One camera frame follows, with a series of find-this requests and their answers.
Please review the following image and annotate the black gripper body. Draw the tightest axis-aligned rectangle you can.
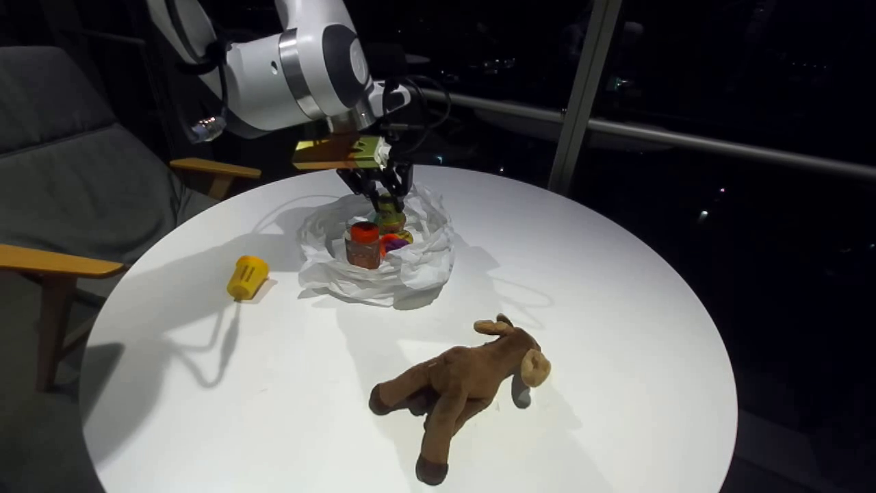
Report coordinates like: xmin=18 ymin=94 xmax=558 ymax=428
xmin=337 ymin=161 xmax=417 ymax=199

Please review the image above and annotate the small tub with green lid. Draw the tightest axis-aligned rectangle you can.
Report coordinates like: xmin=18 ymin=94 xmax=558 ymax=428
xmin=376 ymin=203 xmax=407 ymax=236

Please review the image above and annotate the brown jar with red cap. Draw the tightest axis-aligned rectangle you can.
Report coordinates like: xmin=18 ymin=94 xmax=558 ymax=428
xmin=345 ymin=221 xmax=385 ymax=272

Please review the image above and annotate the yellow plastic cup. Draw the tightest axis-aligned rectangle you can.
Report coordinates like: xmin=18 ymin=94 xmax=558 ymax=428
xmin=228 ymin=255 xmax=273 ymax=303

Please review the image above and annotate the brown plush donkey toy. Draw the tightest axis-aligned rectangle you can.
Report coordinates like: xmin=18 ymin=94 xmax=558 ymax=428
xmin=366 ymin=311 xmax=552 ymax=487

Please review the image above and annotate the grey armchair with wooden arms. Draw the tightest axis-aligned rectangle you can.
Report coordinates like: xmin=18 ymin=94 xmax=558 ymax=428
xmin=0 ymin=43 xmax=266 ymax=393

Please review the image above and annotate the wrist camera on wooden board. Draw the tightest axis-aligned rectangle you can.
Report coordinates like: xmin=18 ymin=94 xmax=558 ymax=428
xmin=291 ymin=131 xmax=395 ymax=174

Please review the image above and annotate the grey window frame post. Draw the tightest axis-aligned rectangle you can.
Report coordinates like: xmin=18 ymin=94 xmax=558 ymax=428
xmin=544 ymin=0 xmax=625 ymax=194

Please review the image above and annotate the grey horizontal window rail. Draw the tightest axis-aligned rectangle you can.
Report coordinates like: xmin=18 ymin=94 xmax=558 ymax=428
xmin=413 ymin=83 xmax=876 ymax=180

